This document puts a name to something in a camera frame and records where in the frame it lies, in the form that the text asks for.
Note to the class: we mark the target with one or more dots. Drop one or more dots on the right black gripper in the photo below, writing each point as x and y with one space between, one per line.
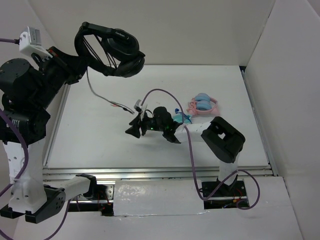
135 129

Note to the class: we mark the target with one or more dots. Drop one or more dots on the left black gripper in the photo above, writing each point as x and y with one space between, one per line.
74 67

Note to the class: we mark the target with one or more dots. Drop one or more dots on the pink cat-ear headphones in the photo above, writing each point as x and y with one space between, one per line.
203 104

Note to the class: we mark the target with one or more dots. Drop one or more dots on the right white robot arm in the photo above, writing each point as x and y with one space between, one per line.
225 141

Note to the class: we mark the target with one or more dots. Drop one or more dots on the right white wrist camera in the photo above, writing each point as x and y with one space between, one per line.
140 107

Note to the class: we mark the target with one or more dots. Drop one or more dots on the white taped cover plate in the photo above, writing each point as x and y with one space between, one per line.
156 198

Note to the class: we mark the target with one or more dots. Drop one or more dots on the teal cat-ear headphones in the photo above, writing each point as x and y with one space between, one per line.
180 117

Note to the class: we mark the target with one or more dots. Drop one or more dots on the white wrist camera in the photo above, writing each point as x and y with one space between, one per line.
30 43
140 107

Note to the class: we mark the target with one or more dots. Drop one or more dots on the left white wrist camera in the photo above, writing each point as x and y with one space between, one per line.
30 43

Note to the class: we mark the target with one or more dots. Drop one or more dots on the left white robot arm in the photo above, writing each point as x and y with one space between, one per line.
27 92

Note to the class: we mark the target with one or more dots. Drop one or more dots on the black headset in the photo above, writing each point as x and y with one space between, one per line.
116 42

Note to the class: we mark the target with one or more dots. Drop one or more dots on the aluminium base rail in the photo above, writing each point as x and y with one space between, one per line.
108 174

